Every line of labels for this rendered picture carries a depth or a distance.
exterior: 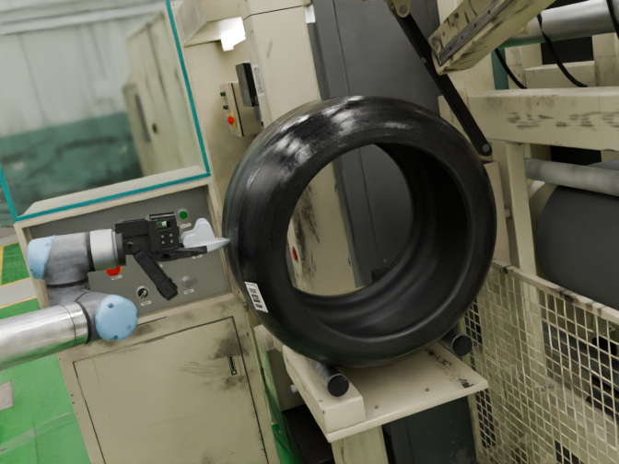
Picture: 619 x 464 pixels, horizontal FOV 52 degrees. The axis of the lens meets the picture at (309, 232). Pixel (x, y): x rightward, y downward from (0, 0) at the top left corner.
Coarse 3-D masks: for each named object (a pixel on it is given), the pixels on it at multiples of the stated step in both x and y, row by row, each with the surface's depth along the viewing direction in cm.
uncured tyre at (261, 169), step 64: (320, 128) 115; (384, 128) 116; (448, 128) 123; (256, 192) 115; (448, 192) 148; (256, 256) 116; (448, 256) 148; (320, 320) 122; (384, 320) 149; (448, 320) 129
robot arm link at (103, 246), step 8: (96, 232) 116; (104, 232) 116; (112, 232) 118; (96, 240) 115; (104, 240) 115; (112, 240) 115; (96, 248) 114; (104, 248) 115; (112, 248) 115; (96, 256) 114; (104, 256) 115; (112, 256) 115; (96, 264) 115; (104, 264) 116; (112, 264) 116
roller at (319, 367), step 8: (312, 360) 136; (320, 368) 131; (328, 368) 129; (336, 368) 129; (320, 376) 130; (328, 376) 127; (336, 376) 125; (344, 376) 126; (328, 384) 125; (336, 384) 125; (344, 384) 126; (336, 392) 125; (344, 392) 126
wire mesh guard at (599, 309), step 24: (504, 264) 145; (504, 288) 148; (528, 288) 137; (552, 288) 127; (552, 312) 131; (600, 312) 115; (552, 336) 133; (576, 336) 125; (480, 360) 170; (504, 360) 157; (552, 360) 135; (600, 360) 119; (504, 408) 164; (528, 408) 151; (480, 432) 182; (552, 432) 143; (576, 432) 133; (528, 456) 158; (576, 456) 136
